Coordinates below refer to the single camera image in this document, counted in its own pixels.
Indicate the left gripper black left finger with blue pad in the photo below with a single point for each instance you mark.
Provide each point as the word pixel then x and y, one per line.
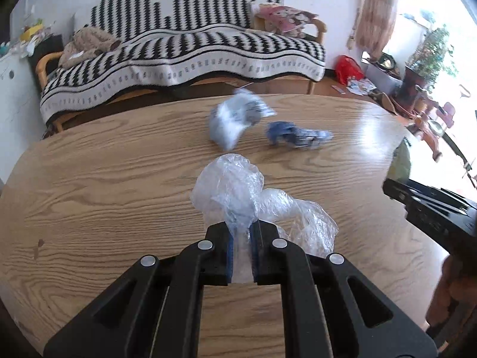
pixel 154 308

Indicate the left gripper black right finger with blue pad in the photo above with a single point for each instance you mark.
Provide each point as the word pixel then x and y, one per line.
pixel 330 309

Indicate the clear plastic bag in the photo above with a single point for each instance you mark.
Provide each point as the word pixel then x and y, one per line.
pixel 231 189

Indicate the white blue printed wrapper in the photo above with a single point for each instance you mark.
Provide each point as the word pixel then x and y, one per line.
pixel 232 117

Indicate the silver green cigarette pack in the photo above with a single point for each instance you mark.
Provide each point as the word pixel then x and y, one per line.
pixel 400 167

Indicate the person's right hand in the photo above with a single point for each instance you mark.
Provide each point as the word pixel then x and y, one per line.
pixel 451 286

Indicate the pink kids tricycle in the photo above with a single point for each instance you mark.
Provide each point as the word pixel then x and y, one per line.
pixel 431 121

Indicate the papers on floor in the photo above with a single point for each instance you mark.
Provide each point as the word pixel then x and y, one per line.
pixel 361 87

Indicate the green potted plant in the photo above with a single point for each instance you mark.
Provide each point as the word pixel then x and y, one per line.
pixel 433 55

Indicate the blue crumpled wrapper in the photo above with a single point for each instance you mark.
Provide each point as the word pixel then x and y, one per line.
pixel 298 138

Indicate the red plastic bag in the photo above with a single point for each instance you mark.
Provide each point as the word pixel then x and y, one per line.
pixel 345 68

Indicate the patterned beige curtain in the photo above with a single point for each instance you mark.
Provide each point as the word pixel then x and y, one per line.
pixel 374 26

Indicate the white side cabinet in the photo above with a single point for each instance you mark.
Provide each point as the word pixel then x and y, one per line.
pixel 21 123

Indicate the pink cartoon cushion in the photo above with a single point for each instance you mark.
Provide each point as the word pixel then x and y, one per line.
pixel 280 20

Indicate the black white striped sofa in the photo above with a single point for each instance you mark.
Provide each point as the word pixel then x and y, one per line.
pixel 170 43

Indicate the brown plush toy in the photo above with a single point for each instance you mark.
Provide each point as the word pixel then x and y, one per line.
pixel 87 43

